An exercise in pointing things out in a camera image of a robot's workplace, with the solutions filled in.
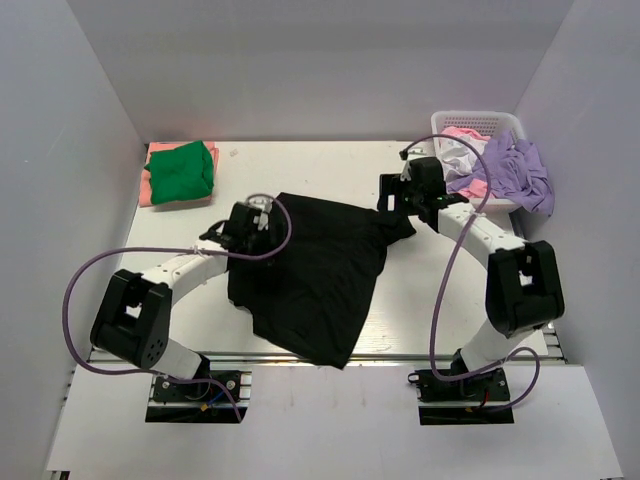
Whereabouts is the white plastic laundry basket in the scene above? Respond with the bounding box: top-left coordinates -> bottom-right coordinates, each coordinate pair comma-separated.
431,110 -> 526,215

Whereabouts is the black t shirt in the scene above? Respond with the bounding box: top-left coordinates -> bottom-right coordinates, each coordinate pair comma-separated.
227,193 -> 416,369

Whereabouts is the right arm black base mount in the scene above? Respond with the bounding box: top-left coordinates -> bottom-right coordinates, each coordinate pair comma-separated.
407,368 -> 510,403

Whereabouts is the pink t shirt in basket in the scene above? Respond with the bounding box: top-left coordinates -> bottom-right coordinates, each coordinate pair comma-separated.
442,126 -> 489,199

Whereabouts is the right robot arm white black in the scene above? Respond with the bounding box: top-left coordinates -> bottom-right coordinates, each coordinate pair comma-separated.
378,157 -> 565,399

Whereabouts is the aluminium rail at table edge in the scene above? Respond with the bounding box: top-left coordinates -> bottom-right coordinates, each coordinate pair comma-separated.
87,324 -> 567,367

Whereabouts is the folded green t shirt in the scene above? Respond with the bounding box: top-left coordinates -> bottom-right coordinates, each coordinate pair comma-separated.
141,141 -> 217,206

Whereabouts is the purple t shirt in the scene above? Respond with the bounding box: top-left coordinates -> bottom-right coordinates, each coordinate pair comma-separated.
473,129 -> 556,217

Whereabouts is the white t shirt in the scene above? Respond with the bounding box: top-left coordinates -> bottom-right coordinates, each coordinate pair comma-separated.
435,138 -> 477,183

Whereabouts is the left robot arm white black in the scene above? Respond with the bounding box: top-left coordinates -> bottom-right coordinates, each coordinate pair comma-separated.
90,195 -> 292,399

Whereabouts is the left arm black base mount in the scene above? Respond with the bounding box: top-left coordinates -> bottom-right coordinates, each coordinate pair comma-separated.
149,366 -> 252,407

